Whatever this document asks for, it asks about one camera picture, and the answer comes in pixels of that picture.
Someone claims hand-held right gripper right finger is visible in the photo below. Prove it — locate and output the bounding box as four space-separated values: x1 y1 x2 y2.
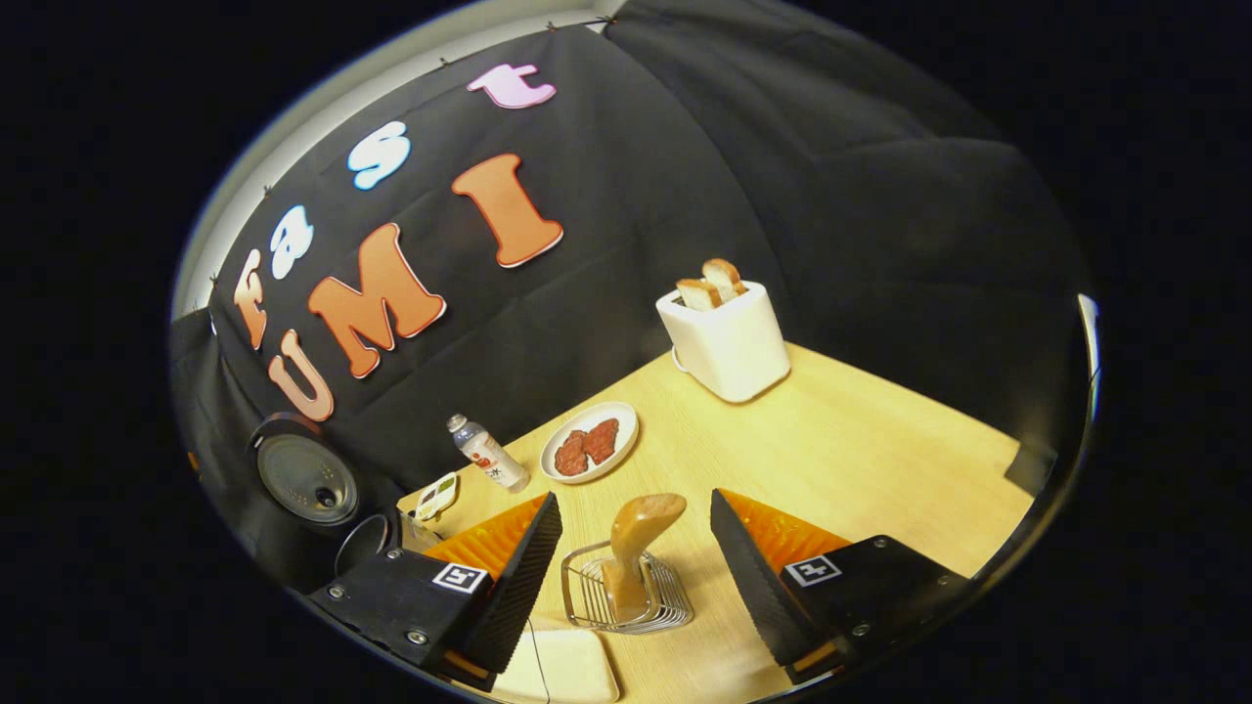
710 488 971 685

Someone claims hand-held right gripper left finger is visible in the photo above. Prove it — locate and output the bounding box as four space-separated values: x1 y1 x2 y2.
308 492 564 693

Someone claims wire chopstick holder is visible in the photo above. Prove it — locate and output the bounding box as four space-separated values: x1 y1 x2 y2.
560 541 695 637

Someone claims cream rice box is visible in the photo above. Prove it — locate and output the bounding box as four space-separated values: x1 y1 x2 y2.
489 626 622 704

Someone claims wooden spoon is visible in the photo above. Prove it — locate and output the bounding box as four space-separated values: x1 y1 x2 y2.
602 493 689 624

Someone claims dark grey rice cooker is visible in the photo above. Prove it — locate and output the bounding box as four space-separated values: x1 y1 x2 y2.
246 411 436 580

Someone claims white divided condiment dish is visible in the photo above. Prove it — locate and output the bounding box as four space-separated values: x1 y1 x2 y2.
414 472 460 522

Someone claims small clear drink bottle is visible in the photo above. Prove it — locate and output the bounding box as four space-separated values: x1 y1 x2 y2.
447 414 531 494

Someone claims white round plate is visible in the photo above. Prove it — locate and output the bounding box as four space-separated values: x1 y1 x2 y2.
540 401 641 486

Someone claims white toaster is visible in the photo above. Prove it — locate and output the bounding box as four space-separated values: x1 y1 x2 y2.
655 279 791 404

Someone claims black tape patch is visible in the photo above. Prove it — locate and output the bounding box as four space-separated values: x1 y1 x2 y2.
1006 440 1059 495

